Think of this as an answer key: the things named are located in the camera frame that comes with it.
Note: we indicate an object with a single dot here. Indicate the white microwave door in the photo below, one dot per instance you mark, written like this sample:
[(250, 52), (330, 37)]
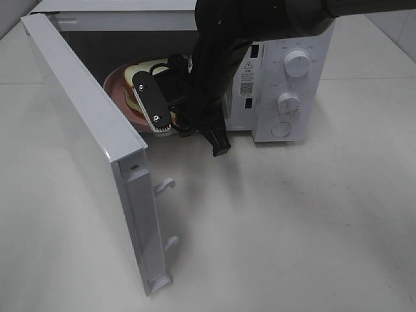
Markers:
[(109, 152)]

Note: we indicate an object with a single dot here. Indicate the white power knob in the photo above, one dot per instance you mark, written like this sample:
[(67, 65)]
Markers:
[(297, 63)]

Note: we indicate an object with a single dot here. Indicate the pink plate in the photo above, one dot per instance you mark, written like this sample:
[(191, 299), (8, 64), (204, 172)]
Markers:
[(119, 86)]

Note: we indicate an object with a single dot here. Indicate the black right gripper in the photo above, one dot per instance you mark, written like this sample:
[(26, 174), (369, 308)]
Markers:
[(217, 54)]

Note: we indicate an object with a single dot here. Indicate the round door release button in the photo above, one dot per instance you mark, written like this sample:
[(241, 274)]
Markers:
[(281, 130)]

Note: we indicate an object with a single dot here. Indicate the white timer knob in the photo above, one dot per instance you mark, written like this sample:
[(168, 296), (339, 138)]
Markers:
[(288, 102)]

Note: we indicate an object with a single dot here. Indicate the white warning label sticker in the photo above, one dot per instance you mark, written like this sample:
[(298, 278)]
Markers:
[(247, 77)]

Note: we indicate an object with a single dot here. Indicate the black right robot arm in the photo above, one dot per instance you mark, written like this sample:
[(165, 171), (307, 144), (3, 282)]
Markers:
[(274, 20)]

